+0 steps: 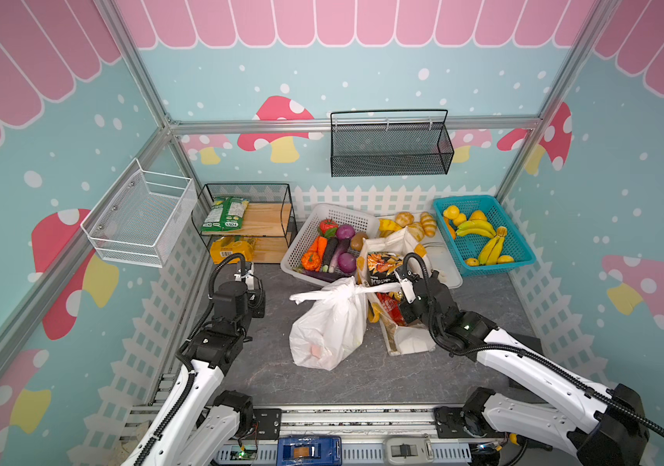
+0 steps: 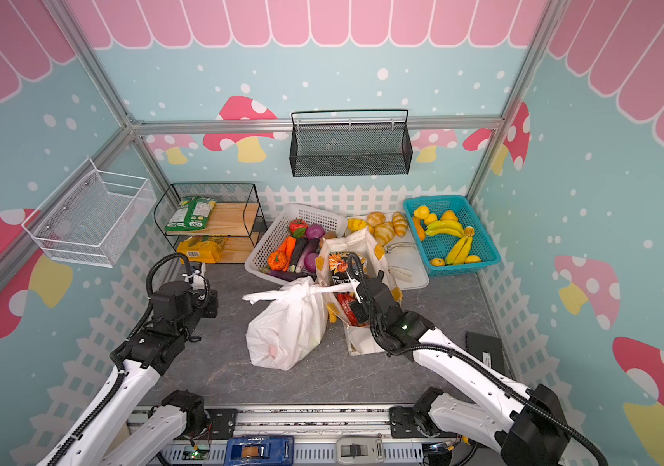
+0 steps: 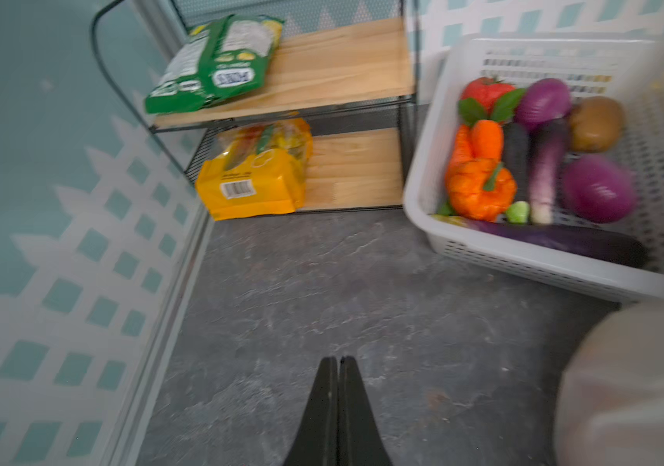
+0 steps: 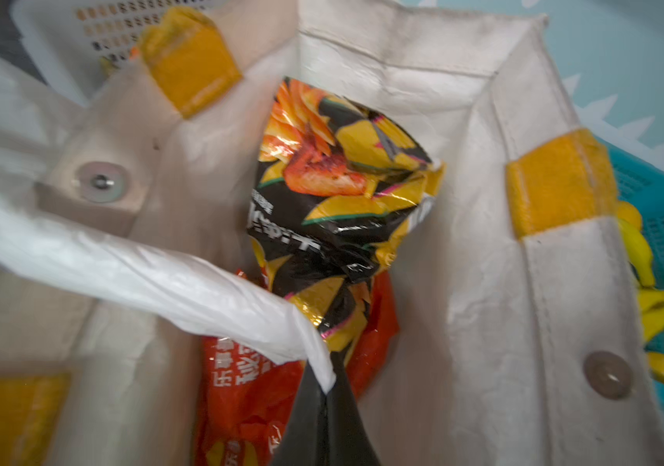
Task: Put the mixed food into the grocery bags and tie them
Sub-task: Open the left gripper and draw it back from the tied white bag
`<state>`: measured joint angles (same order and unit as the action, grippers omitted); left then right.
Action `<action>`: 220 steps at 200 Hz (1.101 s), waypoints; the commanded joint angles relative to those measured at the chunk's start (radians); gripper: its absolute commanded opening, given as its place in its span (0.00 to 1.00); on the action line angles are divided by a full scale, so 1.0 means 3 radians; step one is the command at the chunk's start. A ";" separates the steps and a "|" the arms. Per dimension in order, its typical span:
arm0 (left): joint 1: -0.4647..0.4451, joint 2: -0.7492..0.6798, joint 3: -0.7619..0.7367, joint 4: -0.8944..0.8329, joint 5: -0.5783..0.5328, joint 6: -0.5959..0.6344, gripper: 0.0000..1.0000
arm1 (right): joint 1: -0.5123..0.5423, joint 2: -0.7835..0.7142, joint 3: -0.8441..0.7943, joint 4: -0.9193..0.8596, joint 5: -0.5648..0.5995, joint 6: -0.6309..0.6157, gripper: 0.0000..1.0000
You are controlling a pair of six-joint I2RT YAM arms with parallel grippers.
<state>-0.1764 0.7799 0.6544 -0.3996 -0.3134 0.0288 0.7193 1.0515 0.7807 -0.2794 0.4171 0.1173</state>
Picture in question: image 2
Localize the white plastic grocery bag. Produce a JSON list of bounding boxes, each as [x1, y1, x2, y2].
[[243, 277, 353, 371]]

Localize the teal plastic fruit basket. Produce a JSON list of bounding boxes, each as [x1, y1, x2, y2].
[[403, 195, 500, 277]]

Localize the black wire wall basket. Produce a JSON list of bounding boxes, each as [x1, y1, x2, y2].
[[289, 109, 414, 178]]

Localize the yellow black chips bag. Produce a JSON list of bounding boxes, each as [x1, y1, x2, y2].
[[328, 252, 368, 283]]

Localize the red chips bag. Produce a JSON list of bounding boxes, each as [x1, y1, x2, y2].
[[336, 293, 361, 325]]

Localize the yellow banana bunch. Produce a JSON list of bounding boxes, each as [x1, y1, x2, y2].
[[425, 219, 465, 238], [430, 226, 481, 267]]

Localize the purple eggplant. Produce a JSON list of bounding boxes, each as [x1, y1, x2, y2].
[[289, 238, 320, 272]]

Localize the yellow lemon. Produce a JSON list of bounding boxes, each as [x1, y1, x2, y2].
[[414, 205, 430, 221]]

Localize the right croissant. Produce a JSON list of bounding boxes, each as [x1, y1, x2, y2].
[[391, 212, 409, 237]]

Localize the white wire wall basket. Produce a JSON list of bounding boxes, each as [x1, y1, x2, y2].
[[21, 159, 156, 268]]

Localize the orange pumpkin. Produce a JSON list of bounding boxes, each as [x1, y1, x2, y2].
[[267, 250, 289, 272]]

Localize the yellow snack pack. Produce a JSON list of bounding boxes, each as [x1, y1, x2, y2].
[[177, 236, 227, 264]]

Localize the white plastic tray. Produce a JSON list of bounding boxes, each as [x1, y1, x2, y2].
[[354, 212, 431, 291]]

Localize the yellow corn bread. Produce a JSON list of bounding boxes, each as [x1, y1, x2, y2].
[[348, 217, 370, 232]]

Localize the green snack bag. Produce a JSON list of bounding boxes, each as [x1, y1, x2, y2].
[[164, 196, 217, 234]]

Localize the blue box device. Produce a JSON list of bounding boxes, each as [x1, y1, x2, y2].
[[224, 436, 294, 466]]

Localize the grey switch box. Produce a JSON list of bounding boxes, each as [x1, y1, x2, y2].
[[335, 436, 384, 466]]

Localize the purple onion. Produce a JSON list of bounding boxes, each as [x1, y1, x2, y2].
[[305, 224, 326, 240]]

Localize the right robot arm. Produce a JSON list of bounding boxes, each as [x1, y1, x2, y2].
[[347, 254, 608, 465]]

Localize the black wire wooden shelf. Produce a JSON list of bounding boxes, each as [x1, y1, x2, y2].
[[153, 182, 267, 264]]

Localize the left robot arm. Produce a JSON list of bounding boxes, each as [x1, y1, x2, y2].
[[41, 252, 217, 465]]

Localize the metal tongs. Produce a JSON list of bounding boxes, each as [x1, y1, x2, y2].
[[384, 242, 417, 283]]

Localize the round bread roll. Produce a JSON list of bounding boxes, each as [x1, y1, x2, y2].
[[366, 212, 386, 228]]

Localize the orange carrot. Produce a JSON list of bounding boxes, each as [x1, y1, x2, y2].
[[279, 236, 297, 265]]

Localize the white plastic vegetable basket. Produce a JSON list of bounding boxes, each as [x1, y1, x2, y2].
[[245, 204, 348, 285]]

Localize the large croissant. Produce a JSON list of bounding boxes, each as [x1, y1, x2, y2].
[[374, 223, 396, 247]]

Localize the white canvas tote bag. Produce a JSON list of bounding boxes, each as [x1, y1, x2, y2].
[[316, 230, 403, 356]]

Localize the red tomato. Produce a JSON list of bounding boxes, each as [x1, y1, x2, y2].
[[289, 219, 308, 239]]

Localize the black flat box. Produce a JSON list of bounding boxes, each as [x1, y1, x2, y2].
[[465, 331, 508, 376]]

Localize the magenta round vegetable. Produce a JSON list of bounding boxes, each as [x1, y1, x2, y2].
[[304, 252, 318, 274]]

